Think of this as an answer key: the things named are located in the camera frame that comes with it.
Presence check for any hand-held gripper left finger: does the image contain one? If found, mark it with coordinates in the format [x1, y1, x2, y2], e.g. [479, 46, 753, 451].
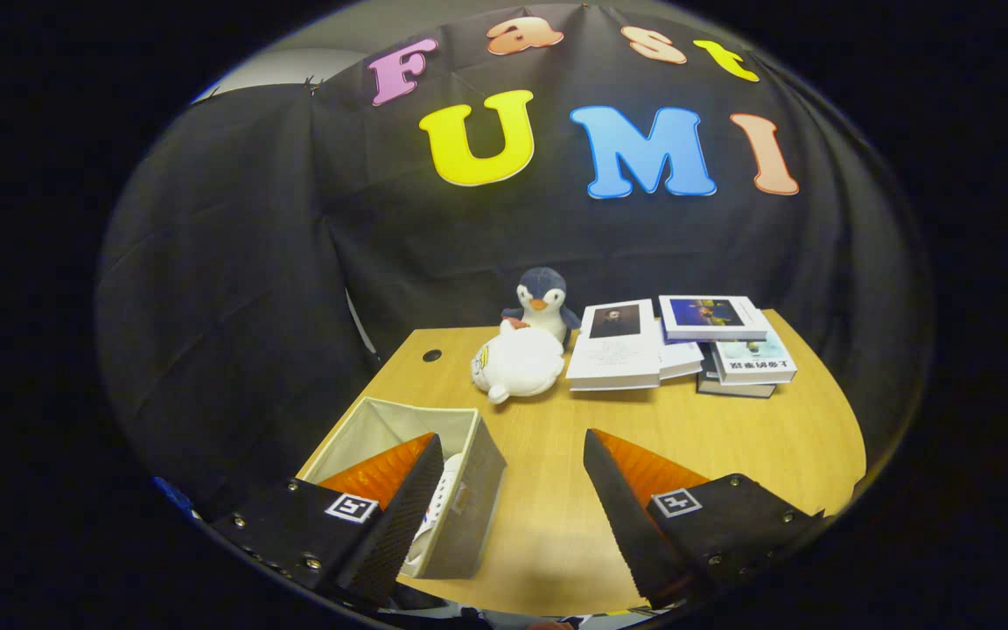
[211, 433, 445, 611]

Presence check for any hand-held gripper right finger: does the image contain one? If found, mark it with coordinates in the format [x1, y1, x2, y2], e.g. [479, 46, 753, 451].
[583, 429, 824, 609]

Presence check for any white canvas shoe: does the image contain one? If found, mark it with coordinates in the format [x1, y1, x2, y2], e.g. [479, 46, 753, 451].
[403, 453, 468, 574]

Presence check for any grey fabric storage box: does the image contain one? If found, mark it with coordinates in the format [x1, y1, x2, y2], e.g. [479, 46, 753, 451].
[298, 396, 508, 580]

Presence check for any dark grey book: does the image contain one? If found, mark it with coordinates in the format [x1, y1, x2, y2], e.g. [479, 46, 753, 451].
[696, 343, 778, 399]

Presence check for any thick white book, dark photo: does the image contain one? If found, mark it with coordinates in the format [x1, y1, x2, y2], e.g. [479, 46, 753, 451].
[565, 299, 662, 392]

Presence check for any plain white book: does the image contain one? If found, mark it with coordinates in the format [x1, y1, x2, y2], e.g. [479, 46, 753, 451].
[657, 319, 704, 382]

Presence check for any white plush toy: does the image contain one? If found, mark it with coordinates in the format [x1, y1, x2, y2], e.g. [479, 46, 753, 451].
[471, 319, 566, 405]

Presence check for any pale green cover book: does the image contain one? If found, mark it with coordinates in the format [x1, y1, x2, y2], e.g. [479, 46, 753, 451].
[714, 337, 798, 386]

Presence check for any white book, blue picture cover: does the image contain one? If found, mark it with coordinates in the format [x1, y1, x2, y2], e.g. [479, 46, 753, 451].
[659, 295, 770, 342]

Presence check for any penguin plush toy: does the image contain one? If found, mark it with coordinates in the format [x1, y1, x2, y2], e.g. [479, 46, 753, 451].
[501, 267, 582, 351]

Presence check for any black backdrop cloth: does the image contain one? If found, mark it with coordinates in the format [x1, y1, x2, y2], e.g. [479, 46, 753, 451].
[97, 4, 934, 526]

